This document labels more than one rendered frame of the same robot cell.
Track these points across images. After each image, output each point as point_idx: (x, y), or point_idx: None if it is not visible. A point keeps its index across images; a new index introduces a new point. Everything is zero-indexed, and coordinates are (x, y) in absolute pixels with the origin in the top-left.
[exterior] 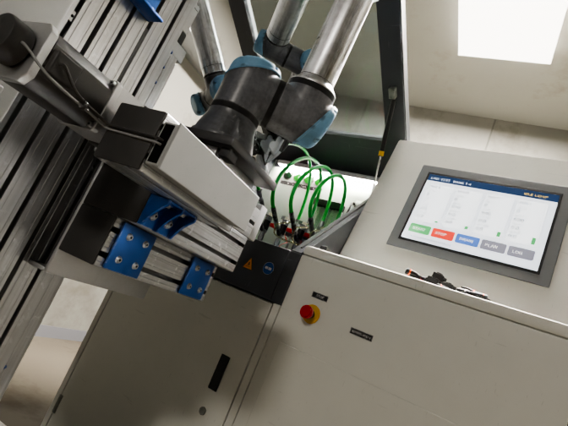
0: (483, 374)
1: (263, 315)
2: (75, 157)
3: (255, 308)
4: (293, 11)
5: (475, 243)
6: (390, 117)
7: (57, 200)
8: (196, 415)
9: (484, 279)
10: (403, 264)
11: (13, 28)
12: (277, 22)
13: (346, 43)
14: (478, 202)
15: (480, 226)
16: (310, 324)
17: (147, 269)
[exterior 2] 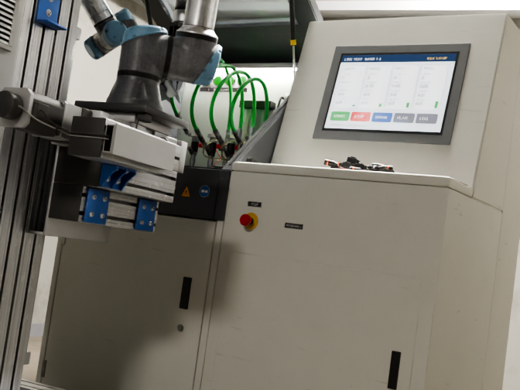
0: (384, 229)
1: (210, 234)
2: (36, 150)
3: (203, 230)
4: None
5: (388, 118)
6: (292, 2)
7: (33, 184)
8: (176, 333)
9: (399, 150)
10: (330, 154)
11: (13, 100)
12: None
13: None
14: (388, 76)
15: (391, 100)
16: (251, 229)
17: (108, 217)
